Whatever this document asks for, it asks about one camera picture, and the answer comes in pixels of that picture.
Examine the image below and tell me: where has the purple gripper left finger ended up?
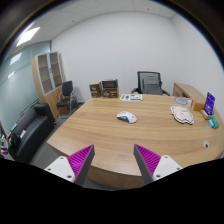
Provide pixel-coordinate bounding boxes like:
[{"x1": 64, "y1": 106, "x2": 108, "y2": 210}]
[{"x1": 45, "y1": 145, "x2": 95, "y2": 186}]

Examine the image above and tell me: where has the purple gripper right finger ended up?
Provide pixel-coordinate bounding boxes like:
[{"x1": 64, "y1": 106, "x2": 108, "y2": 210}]
[{"x1": 133, "y1": 144, "x2": 182, "y2": 185}]

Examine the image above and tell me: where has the wooden conference table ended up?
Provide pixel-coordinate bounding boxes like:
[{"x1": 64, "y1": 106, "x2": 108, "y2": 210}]
[{"x1": 48, "y1": 95, "x2": 224, "y2": 189}]

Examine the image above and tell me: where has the black leather sofa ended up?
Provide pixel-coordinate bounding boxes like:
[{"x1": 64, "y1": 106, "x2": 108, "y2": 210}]
[{"x1": 9, "y1": 103, "x2": 55, "y2": 164}]

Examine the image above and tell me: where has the black visitor chair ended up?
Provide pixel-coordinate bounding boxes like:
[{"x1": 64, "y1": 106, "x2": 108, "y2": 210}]
[{"x1": 57, "y1": 81, "x2": 77, "y2": 109}]

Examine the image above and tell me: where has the round grey plate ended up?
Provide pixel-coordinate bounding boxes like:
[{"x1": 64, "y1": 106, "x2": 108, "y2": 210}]
[{"x1": 174, "y1": 97, "x2": 192, "y2": 106}]

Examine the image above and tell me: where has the green small packet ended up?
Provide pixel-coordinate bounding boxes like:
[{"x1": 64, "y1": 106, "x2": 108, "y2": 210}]
[{"x1": 208, "y1": 115, "x2": 219, "y2": 129}]

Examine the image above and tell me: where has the brown wooden box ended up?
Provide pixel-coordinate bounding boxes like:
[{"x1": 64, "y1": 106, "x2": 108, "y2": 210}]
[{"x1": 191, "y1": 101, "x2": 204, "y2": 111}]

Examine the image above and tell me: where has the green and white leaflet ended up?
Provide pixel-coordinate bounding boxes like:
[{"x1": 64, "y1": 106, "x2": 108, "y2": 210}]
[{"x1": 120, "y1": 94, "x2": 143, "y2": 101}]

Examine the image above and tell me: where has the wooden side cabinet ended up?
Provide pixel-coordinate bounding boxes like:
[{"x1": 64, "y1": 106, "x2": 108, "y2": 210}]
[{"x1": 173, "y1": 82, "x2": 205, "y2": 102}]

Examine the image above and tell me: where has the small brown cardboard box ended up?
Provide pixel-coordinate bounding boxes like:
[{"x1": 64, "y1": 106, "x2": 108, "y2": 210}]
[{"x1": 89, "y1": 82, "x2": 101, "y2": 98}]

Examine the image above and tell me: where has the grey mesh office chair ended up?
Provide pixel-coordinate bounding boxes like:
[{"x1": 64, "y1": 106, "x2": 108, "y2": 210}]
[{"x1": 132, "y1": 71, "x2": 169, "y2": 96}]

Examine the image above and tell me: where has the large dark cardboard box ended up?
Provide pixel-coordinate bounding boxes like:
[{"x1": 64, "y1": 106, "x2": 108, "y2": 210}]
[{"x1": 102, "y1": 79, "x2": 119, "y2": 98}]

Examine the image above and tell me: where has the wooden glass-door cabinet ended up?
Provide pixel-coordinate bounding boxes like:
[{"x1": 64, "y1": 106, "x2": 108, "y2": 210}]
[{"x1": 31, "y1": 52, "x2": 65, "y2": 119}]

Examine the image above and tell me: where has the ceiling light panel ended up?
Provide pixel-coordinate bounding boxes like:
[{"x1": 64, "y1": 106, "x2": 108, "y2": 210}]
[{"x1": 16, "y1": 27, "x2": 39, "y2": 46}]

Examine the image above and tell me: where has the white table cable grommet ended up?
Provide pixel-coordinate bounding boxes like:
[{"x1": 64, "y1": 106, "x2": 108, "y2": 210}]
[{"x1": 203, "y1": 140, "x2": 210, "y2": 149}]

